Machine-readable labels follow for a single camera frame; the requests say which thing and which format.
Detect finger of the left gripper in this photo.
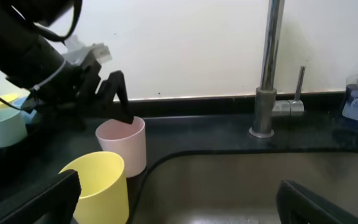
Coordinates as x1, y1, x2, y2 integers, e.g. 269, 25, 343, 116
96, 70, 135, 125

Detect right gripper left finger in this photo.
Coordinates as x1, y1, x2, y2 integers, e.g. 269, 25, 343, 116
0, 169, 82, 224

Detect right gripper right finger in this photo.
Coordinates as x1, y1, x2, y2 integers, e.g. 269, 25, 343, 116
276, 179, 358, 224

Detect pink cup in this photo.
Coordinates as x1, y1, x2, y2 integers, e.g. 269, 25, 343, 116
94, 116, 147, 179

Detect blue cup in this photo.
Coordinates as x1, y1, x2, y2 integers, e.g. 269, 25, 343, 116
12, 96, 39, 125

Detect steel sink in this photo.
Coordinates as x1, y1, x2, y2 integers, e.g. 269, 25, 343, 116
129, 151, 358, 224

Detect green cup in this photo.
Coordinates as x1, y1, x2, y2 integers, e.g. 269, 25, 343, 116
0, 107, 29, 149

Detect steel tap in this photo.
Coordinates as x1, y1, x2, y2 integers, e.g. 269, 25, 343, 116
249, 0, 306, 139

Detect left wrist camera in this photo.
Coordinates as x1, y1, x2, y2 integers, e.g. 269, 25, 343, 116
62, 34, 113, 66

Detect black cable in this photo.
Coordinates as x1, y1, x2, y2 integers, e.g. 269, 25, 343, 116
0, 0, 83, 112

